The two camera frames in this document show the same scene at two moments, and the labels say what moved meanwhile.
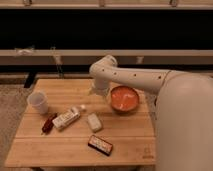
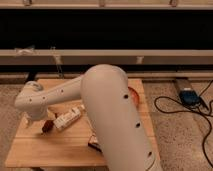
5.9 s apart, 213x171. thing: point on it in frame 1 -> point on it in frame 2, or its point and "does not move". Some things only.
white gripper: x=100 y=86 -> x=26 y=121
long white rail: x=90 y=56 does not move
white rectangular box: x=68 y=117 does not move
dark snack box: x=100 y=144 does not move
